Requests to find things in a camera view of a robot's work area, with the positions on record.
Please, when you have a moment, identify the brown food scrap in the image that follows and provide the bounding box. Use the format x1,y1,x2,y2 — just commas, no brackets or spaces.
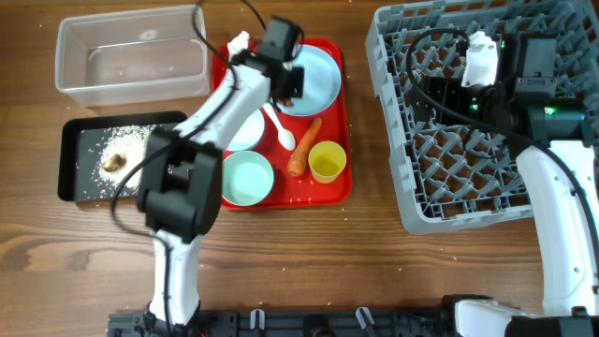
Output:
101,154,126,172

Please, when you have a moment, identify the white tissue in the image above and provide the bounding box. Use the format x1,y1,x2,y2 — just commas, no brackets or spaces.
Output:
226,31,250,59

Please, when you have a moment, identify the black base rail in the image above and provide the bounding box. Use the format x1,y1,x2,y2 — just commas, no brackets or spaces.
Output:
106,307,455,337

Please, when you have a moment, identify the green bowl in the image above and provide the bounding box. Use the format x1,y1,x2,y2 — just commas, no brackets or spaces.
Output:
222,151,274,207

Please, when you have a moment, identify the yellow plastic cup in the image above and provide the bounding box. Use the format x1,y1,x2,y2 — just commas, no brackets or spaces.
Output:
308,140,347,183

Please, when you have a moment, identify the orange carrot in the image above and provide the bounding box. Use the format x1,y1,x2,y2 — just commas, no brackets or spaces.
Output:
287,118,322,177

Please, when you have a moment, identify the light blue bowl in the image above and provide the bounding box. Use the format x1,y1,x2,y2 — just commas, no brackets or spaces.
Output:
226,110,265,152

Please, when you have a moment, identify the white plastic spoon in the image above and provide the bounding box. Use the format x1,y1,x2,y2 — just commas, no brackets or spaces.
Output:
262,103,296,152

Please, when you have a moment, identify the black plastic tray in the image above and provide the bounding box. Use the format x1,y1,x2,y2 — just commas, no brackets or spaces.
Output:
57,111,186,202

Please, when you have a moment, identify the light blue plate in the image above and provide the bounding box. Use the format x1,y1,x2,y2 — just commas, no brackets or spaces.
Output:
279,45,342,117

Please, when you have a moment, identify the clear plastic bin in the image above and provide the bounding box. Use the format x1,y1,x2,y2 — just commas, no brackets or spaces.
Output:
55,5,211,107

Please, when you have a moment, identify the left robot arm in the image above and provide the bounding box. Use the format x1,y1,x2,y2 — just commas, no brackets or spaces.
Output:
137,16,304,336

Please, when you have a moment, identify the grey dishwasher rack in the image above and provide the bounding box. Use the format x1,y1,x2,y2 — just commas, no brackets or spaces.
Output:
365,1,598,234

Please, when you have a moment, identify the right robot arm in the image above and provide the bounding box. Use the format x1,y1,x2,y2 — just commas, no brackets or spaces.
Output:
411,30,598,336

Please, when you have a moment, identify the red serving tray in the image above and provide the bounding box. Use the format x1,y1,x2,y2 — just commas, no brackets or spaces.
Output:
212,36,354,211

